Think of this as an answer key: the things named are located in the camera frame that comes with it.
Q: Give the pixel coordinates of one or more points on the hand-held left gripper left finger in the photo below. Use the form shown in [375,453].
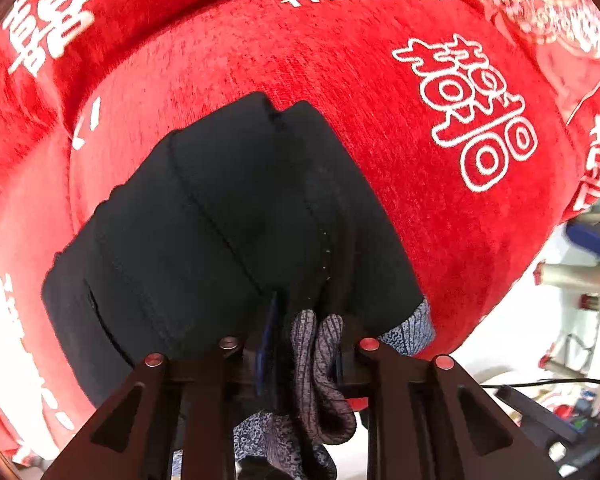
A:
[269,345]

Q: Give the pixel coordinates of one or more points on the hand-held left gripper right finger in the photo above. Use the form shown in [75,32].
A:
[352,372]

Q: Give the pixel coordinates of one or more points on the black pants with grey waistband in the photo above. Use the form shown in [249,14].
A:
[205,235]

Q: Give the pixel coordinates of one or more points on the red printed blanket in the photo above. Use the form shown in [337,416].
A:
[380,160]

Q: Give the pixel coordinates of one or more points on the white roll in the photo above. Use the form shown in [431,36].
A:
[577,276]

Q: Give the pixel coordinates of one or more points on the red pillow with white ornament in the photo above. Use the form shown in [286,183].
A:
[530,10]

